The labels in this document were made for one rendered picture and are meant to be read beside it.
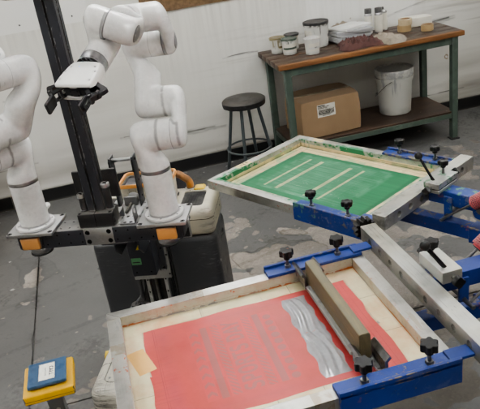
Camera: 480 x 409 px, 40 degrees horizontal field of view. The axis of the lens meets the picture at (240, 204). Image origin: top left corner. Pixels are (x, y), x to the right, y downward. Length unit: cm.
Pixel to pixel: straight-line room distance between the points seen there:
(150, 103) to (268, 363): 85
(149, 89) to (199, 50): 332
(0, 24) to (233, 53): 178
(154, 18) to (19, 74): 41
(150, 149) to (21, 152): 41
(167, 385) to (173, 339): 19
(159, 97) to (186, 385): 85
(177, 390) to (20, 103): 92
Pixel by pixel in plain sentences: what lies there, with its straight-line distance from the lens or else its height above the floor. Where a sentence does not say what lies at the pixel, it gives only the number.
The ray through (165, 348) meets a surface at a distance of 181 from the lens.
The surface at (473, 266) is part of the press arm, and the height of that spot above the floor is 104.
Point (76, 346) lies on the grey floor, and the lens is 365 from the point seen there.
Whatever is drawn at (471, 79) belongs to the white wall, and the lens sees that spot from 635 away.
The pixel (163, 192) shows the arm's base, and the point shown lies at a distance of 203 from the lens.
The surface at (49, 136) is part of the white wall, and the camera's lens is 539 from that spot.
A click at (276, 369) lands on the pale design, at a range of 167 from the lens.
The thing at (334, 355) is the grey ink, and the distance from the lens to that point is 169.
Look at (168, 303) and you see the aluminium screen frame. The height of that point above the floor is 99.
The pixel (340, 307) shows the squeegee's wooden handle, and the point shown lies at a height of 106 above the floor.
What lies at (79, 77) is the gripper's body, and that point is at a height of 168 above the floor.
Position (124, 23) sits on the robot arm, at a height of 177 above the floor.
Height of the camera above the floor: 202
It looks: 25 degrees down
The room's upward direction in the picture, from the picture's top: 9 degrees counter-clockwise
